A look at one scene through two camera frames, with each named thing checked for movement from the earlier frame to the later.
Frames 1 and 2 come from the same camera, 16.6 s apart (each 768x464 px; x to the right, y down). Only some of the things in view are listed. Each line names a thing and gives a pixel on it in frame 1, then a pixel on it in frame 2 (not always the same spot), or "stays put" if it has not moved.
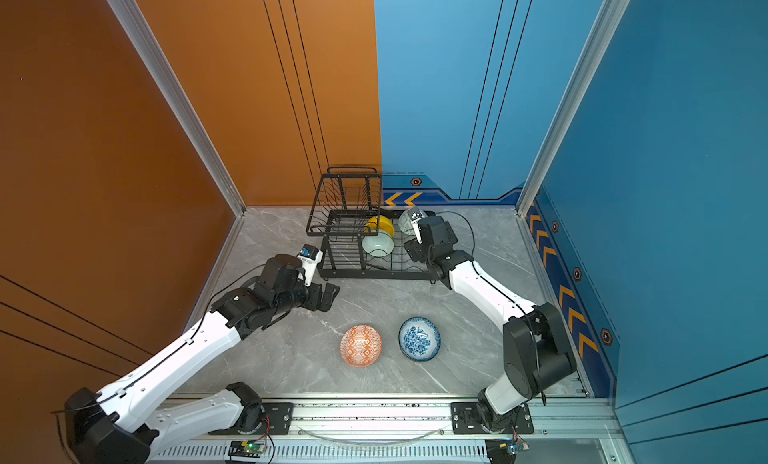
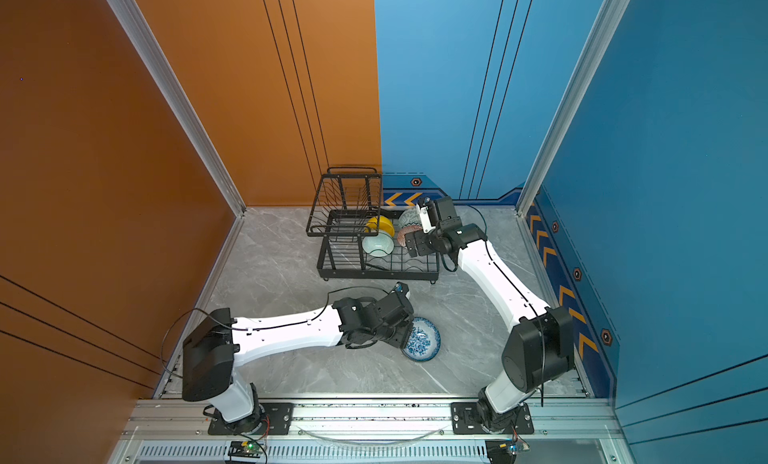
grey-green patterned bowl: x=405 y=222 stays put
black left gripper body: x=314 y=297 to x=398 y=336
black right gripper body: x=414 y=248 stays put
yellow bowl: x=384 y=224 stays put
